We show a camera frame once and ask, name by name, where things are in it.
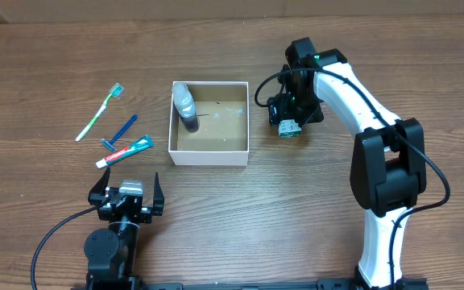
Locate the green white toothbrush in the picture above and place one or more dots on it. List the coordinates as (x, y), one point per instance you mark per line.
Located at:
(115, 91)

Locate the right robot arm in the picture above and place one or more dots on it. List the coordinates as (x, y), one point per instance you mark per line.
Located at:
(387, 172)

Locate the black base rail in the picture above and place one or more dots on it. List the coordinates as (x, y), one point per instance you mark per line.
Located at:
(248, 286)

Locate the green white soap box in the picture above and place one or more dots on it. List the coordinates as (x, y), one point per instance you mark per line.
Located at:
(288, 128)

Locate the blue disposable razor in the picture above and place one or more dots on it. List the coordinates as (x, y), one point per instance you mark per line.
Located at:
(109, 144)

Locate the clear bottle with black cap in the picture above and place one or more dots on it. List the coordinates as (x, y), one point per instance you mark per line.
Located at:
(185, 105)

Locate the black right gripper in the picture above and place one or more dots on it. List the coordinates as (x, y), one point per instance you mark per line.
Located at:
(279, 109)

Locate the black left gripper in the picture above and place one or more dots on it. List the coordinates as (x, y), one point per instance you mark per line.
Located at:
(98, 196)

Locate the white cardboard box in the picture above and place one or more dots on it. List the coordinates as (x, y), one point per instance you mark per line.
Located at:
(223, 114)

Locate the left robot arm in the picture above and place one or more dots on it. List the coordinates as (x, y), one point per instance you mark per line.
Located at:
(111, 251)

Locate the Colgate toothpaste tube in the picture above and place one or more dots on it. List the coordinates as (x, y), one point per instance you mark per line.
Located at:
(139, 145)

